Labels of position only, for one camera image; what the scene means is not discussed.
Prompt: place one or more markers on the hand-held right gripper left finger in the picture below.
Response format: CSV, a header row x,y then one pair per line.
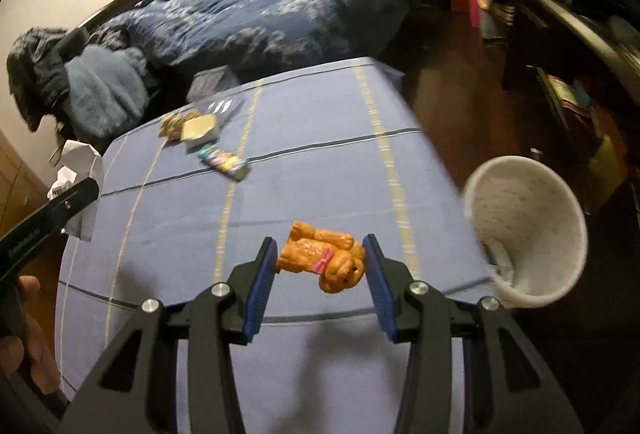
x,y
257,294

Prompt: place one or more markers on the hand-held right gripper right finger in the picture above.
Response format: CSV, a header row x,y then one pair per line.
x,y
382,294

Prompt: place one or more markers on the orange toy dog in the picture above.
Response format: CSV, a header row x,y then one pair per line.
x,y
322,259

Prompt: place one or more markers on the white speckled waste bin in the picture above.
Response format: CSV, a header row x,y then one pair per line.
x,y
530,224

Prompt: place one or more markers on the person's left hand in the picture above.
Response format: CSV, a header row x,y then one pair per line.
x,y
37,354

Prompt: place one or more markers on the wooden wardrobe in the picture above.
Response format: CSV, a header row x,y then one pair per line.
x,y
15,169

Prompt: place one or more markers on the white crumpled paper bag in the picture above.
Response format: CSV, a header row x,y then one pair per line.
x,y
75,164

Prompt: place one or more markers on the colourful candy packet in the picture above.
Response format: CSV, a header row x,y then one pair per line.
x,y
224,161

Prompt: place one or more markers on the light blue fleece blanket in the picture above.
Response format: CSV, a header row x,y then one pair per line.
x,y
100,94

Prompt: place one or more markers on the dark puffer jacket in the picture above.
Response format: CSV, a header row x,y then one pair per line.
x,y
47,69

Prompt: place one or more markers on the crumpled brown paper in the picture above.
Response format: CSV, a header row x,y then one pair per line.
x,y
172,124

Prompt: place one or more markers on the grey patterned garment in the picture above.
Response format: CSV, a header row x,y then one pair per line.
x,y
22,59

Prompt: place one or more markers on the small cream box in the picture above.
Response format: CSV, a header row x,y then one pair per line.
x,y
200,131

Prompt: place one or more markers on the bed with blue duvet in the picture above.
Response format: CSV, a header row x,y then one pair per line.
x,y
260,14

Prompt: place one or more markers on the dark wooden cabinet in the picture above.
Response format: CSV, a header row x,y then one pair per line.
x,y
575,79

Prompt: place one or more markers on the pink plastic container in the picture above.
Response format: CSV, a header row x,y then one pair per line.
x,y
475,9

